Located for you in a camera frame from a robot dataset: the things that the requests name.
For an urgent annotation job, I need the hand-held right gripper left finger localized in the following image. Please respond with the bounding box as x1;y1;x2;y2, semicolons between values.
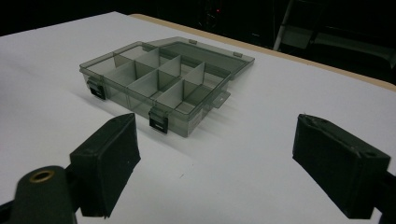
69;112;142;218

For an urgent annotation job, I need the metal stand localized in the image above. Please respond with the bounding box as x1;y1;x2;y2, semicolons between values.
273;0;396;70

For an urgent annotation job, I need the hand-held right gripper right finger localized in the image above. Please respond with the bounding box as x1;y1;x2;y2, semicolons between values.
291;113;391;220

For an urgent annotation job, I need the grey transparent compartment box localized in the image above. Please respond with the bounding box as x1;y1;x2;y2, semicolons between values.
78;35;256;138

